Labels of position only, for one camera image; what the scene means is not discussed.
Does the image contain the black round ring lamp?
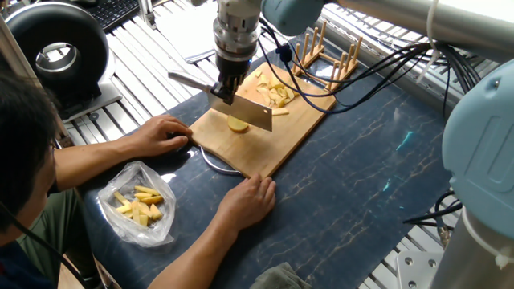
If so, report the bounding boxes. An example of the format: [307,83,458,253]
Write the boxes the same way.
[0,2,121,121]

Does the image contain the olive trousers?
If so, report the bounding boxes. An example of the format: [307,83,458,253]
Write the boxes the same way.
[0,189,109,289]

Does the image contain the white sheet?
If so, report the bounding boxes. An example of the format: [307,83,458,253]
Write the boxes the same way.
[155,0,224,65]

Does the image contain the dark blue marble mat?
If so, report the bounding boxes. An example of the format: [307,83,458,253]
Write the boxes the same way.
[76,48,471,289]

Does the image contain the wooden pole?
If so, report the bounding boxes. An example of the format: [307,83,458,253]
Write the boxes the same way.
[0,16,75,155]

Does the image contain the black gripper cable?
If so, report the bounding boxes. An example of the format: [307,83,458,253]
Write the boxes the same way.
[259,16,487,109]

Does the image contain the black cable with plug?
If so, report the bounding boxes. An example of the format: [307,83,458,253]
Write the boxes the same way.
[403,191,465,235]

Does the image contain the black keyboard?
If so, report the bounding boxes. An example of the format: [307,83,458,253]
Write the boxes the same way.
[76,0,144,35]

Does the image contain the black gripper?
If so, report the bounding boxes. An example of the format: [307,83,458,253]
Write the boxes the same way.
[208,37,258,104]

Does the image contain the steel cleaver knife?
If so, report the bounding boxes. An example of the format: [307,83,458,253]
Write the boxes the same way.
[167,71,275,132]

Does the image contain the person's right forearm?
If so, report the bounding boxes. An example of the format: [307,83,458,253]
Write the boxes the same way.
[149,225,232,289]

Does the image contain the wooden knife rack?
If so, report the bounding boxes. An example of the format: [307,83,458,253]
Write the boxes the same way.
[293,22,362,91]

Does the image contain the person's right hand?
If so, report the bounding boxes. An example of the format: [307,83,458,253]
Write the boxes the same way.
[210,175,278,234]

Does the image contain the grey-green cloth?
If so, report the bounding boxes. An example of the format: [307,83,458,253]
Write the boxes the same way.
[247,261,312,289]

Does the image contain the person's left hand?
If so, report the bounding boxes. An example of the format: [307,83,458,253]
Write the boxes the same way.
[128,116,194,157]

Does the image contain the person's left forearm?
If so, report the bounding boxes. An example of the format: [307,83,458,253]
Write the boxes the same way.
[48,135,144,193]

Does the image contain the plastic bag of potato sticks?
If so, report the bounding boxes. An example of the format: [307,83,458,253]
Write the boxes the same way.
[96,161,176,246]

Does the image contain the metal mounting plate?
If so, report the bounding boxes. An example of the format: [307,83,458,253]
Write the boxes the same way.
[394,249,449,289]

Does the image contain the bamboo cutting board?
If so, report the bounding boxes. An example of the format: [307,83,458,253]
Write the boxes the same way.
[190,66,337,179]

